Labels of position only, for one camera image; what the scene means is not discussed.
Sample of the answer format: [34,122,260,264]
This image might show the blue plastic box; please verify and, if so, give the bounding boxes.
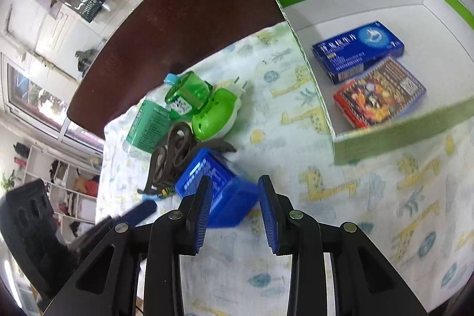
[174,148,259,229]

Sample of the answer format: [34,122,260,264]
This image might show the green label water bottle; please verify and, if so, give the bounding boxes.
[123,74,179,160]

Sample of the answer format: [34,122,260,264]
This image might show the green mosquito repellent plug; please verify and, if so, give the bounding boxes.
[164,71,247,141]

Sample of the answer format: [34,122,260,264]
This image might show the colourful card box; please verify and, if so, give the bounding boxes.
[333,55,426,129]

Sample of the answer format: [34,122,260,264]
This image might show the blue medicine carton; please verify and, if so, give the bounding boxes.
[312,21,405,84]

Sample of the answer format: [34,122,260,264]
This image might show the white shelf unit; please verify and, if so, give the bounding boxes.
[23,146,98,243]

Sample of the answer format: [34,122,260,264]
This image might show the giraffe print cloth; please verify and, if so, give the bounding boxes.
[94,21,474,316]

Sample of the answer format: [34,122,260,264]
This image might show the grey faucet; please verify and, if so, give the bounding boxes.
[75,49,97,75]

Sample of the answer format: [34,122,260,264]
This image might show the green cardboard box tray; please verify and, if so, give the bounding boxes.
[276,0,473,164]

